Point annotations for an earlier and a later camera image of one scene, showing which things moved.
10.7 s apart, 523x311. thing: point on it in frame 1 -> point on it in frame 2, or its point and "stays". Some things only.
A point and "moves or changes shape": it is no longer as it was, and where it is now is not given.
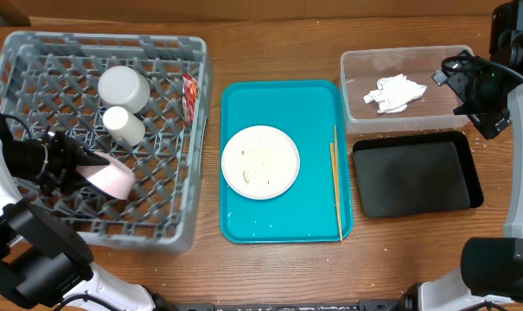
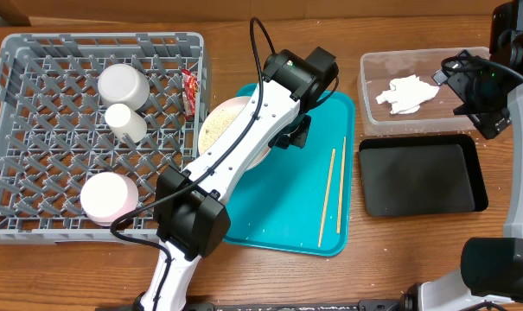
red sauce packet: [190, 91] stays
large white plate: [260, 162] -> [220, 118]
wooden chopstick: [334, 189] -> [326, 196]
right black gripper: [494, 119] stays
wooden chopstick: [337, 180] moves or changes shape
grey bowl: [123, 87] stays
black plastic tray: [417, 174] stays
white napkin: [393, 93] moves or changes shape
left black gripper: [70, 156] -> [297, 136]
